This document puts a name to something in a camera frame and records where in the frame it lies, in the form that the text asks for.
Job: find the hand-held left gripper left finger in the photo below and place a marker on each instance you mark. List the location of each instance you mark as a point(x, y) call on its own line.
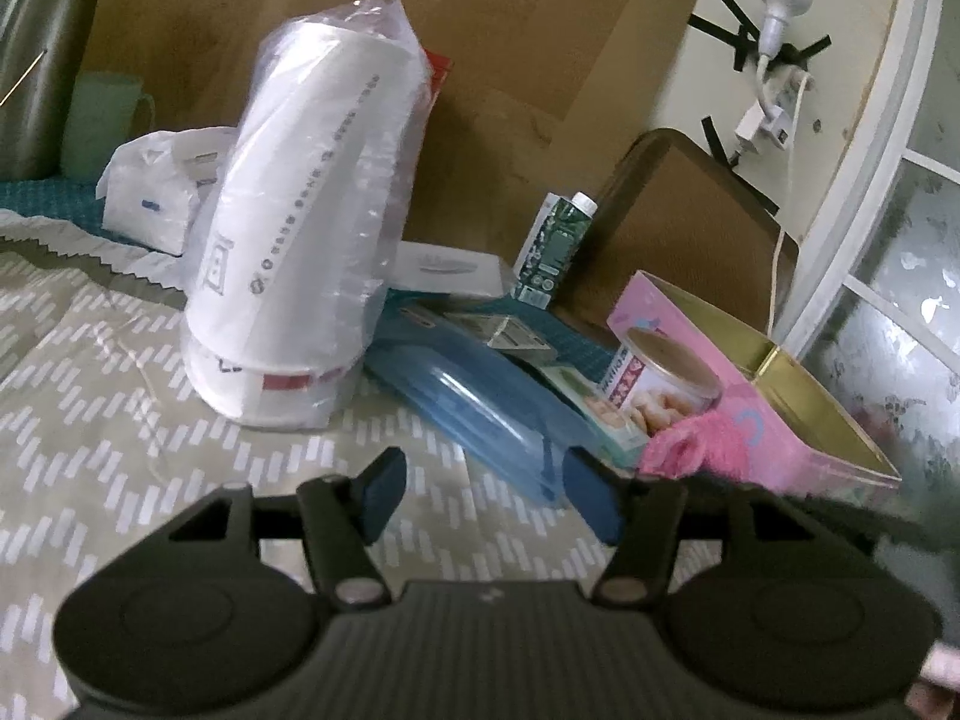
point(386, 486)

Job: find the white framed glass door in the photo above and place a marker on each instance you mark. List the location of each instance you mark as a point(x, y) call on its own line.
point(885, 127)

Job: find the pink tin box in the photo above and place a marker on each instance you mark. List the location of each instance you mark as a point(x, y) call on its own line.
point(817, 405)

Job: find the brown wooden board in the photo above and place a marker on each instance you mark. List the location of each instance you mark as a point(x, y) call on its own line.
point(675, 225)

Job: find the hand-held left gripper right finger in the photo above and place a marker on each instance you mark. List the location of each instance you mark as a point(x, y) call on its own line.
point(592, 499)

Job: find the white lace-edged cloth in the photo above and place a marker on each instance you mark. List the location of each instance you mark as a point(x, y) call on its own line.
point(75, 244)

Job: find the white flat pack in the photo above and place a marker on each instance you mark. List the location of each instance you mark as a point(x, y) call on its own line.
point(450, 266)

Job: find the green mug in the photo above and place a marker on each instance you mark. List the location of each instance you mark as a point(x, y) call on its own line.
point(97, 120)

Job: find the white tissue pack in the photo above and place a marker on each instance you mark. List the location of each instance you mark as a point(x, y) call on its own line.
point(150, 187)

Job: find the bagged stack of paper cups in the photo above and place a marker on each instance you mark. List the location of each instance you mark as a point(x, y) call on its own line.
point(300, 202)

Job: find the red cereal box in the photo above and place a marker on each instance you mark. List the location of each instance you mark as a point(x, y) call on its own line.
point(439, 71)

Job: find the green and white box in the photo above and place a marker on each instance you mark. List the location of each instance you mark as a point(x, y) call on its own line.
point(592, 405)

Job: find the green drink carton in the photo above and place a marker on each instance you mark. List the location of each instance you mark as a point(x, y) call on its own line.
point(551, 255)

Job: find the grey patterned sheet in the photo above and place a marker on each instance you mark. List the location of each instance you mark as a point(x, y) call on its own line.
point(112, 405)

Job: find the small printed card box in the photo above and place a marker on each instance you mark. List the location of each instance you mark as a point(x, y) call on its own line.
point(517, 337)

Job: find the black tape strips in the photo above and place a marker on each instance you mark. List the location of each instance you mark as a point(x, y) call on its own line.
point(720, 30)

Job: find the pink fluffy cloth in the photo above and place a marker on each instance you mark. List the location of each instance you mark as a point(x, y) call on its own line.
point(697, 450)

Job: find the white power socket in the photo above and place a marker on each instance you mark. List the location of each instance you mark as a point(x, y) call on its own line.
point(784, 86)

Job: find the printed cookie can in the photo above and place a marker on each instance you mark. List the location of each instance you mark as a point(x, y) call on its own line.
point(652, 382)

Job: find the white plug adapter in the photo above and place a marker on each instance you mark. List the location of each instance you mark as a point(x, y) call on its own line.
point(765, 127)

